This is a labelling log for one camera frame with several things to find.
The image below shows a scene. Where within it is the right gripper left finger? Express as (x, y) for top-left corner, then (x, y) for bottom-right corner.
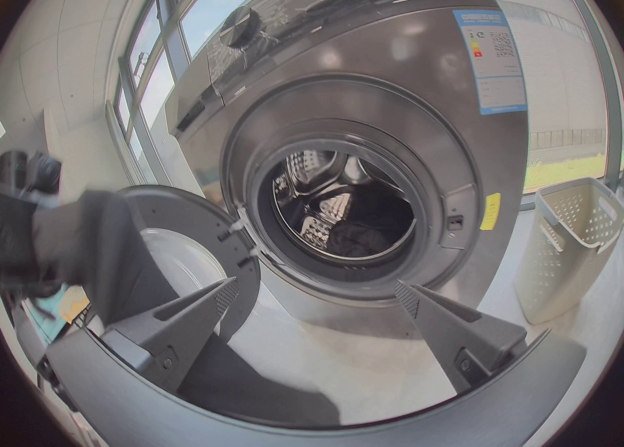
(101, 277), (240, 390)

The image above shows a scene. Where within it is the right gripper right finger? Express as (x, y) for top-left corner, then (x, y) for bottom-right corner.
(395, 279), (528, 395)

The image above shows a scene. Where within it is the dark grey garment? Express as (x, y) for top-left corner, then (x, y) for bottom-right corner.
(31, 190), (338, 429)

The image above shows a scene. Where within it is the washing machine door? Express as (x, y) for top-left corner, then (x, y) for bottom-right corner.
(105, 185), (262, 343)

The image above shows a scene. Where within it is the heap of dark clothes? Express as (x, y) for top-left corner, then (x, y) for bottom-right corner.
(326, 196), (416, 259)

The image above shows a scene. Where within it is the cream laundry basket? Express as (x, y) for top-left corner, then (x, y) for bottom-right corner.
(514, 176), (624, 325)

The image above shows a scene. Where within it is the grey washing machine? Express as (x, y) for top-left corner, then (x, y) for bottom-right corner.
(163, 0), (530, 310)

